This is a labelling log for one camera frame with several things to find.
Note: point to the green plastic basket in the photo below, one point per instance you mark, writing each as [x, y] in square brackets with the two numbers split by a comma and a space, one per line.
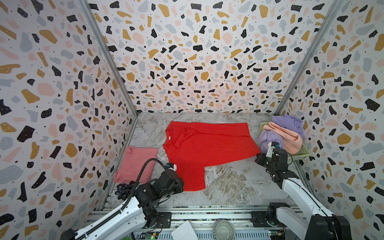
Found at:
[301, 155]

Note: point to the peach t-shirt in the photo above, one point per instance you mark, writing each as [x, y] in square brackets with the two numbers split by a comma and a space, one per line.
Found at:
[292, 140]

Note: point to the small electronics board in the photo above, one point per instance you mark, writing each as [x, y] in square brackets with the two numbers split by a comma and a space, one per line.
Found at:
[148, 236]

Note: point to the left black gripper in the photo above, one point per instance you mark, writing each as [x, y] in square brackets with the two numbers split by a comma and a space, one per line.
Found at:
[180, 185]

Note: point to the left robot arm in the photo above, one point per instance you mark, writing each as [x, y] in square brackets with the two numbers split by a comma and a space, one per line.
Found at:
[137, 212]

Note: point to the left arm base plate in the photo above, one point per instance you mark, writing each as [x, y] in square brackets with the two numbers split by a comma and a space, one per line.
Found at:
[161, 220]

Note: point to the purple t-shirt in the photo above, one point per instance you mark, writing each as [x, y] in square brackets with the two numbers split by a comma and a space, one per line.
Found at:
[288, 122]

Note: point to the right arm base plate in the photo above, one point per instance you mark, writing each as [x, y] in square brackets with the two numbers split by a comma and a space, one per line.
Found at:
[259, 220]

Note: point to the round grey metal disc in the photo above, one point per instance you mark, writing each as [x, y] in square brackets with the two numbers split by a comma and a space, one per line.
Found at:
[224, 230]

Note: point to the black grape bunch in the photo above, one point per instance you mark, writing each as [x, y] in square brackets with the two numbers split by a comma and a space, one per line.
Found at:
[124, 190]

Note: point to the red t-shirt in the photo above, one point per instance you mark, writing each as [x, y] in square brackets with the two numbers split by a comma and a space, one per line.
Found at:
[194, 146]

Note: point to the aluminium frame rail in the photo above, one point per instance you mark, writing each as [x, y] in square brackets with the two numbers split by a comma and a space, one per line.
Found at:
[207, 214]

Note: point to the right aluminium corner post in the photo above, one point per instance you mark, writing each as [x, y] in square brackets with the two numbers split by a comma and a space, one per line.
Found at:
[331, 14]

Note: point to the white paper sheet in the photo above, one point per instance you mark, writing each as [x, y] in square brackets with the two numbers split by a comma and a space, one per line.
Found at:
[184, 232]

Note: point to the aluminium corner post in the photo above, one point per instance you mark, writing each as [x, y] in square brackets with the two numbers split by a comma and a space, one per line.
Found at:
[84, 6]
[331, 14]

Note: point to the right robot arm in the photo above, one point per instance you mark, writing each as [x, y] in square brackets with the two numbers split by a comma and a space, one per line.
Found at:
[318, 223]

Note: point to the left aluminium corner post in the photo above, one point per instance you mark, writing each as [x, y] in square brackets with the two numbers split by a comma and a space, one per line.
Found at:
[84, 6]

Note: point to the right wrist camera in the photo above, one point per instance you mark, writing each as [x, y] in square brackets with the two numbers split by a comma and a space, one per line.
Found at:
[271, 146]

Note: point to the folded pink t-shirt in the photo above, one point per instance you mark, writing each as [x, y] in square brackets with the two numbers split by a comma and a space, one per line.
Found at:
[132, 163]

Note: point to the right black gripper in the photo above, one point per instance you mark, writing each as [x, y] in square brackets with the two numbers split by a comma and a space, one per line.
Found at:
[262, 159]

